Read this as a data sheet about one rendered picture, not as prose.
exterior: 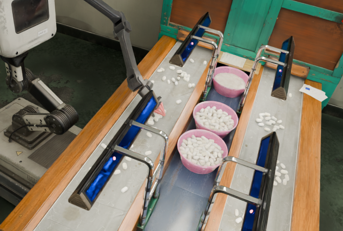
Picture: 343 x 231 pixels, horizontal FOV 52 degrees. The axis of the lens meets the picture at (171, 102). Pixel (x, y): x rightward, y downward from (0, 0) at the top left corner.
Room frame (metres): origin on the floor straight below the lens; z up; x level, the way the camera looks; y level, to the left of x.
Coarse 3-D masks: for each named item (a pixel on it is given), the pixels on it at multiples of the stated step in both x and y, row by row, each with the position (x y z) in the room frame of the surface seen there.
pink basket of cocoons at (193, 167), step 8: (184, 136) 1.36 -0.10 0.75; (200, 136) 1.41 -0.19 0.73; (208, 136) 1.41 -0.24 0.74; (216, 136) 1.39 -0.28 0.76; (224, 144) 1.34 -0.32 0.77; (224, 152) 1.31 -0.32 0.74; (184, 160) 1.20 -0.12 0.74; (192, 168) 1.18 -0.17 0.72; (200, 168) 1.17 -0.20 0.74; (208, 168) 1.17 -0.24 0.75
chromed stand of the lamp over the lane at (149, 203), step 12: (132, 120) 1.01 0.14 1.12; (156, 132) 0.98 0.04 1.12; (132, 156) 0.84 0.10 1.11; (144, 156) 0.84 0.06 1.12; (156, 168) 0.93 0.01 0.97; (156, 180) 0.96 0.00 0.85; (144, 192) 0.82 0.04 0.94; (156, 192) 0.97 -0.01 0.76; (144, 204) 0.82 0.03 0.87; (144, 216) 0.82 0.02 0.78; (144, 228) 0.83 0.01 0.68
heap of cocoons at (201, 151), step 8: (192, 136) 1.38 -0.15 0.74; (184, 144) 1.31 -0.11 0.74; (192, 144) 1.34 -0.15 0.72; (200, 144) 1.34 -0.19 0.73; (208, 144) 1.35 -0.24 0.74; (216, 144) 1.35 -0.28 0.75; (184, 152) 1.25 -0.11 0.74; (192, 152) 1.27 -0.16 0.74; (200, 152) 1.29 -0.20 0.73; (208, 152) 1.28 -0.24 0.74; (216, 152) 1.30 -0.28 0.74; (192, 160) 1.21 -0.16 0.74; (200, 160) 1.22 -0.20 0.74; (208, 160) 1.24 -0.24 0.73; (216, 160) 1.26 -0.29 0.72
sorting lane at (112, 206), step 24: (168, 72) 1.96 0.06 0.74; (192, 72) 2.01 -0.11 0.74; (168, 96) 1.70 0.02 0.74; (120, 120) 1.41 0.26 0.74; (168, 120) 1.48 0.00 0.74; (144, 144) 1.26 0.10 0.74; (120, 168) 1.08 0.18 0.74; (144, 168) 1.11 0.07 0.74; (72, 192) 0.90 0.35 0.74; (120, 192) 0.94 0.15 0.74; (48, 216) 0.77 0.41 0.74; (72, 216) 0.79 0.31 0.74; (96, 216) 0.81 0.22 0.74; (120, 216) 0.83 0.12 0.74
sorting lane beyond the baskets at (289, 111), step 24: (264, 72) 2.18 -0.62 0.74; (264, 96) 1.89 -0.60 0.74; (288, 96) 1.94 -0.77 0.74; (264, 120) 1.64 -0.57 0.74; (288, 120) 1.68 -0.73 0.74; (288, 144) 1.47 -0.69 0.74; (240, 168) 1.22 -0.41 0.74; (288, 168) 1.28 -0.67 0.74; (288, 192) 1.12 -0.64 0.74; (240, 216) 0.94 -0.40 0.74; (288, 216) 0.98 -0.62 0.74
